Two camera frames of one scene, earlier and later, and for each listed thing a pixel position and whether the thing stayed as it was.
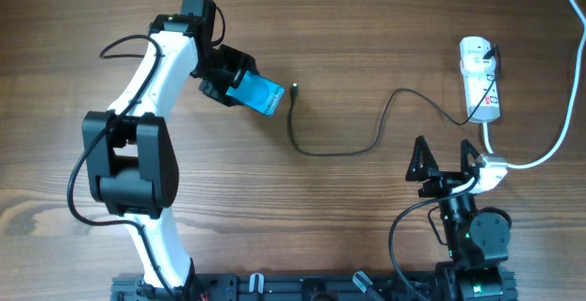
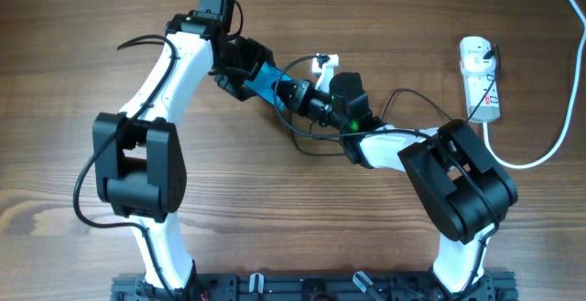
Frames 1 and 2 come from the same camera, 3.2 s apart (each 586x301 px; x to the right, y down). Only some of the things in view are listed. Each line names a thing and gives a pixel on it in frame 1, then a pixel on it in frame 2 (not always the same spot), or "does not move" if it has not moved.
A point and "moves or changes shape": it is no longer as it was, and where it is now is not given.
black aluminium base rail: x=283 y=286 does not move
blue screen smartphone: x=257 y=92 moves or changes shape
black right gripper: x=450 y=180 -> x=305 y=89
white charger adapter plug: x=473 y=62 does not move
